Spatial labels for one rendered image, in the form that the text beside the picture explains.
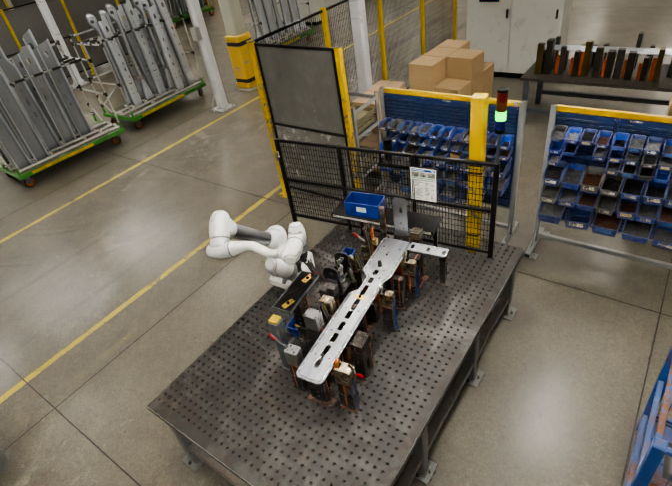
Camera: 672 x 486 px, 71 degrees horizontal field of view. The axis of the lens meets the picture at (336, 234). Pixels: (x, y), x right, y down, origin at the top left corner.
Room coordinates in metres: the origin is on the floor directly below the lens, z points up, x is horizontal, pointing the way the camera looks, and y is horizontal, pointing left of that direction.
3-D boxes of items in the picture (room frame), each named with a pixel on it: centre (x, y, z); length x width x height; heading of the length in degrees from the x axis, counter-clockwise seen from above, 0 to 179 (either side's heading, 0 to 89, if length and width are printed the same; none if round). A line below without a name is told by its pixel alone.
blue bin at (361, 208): (3.24, -0.28, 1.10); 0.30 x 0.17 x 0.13; 59
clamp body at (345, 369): (1.69, 0.08, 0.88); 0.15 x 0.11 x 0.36; 56
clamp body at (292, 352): (1.89, 0.38, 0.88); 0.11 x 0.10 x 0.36; 56
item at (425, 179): (3.08, -0.74, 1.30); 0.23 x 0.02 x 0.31; 56
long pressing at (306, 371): (2.26, -0.08, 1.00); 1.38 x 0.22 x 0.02; 146
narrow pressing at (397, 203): (2.89, -0.50, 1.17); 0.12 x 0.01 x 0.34; 56
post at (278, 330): (2.06, 0.46, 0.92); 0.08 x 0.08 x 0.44; 56
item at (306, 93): (5.07, 0.10, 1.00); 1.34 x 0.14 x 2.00; 49
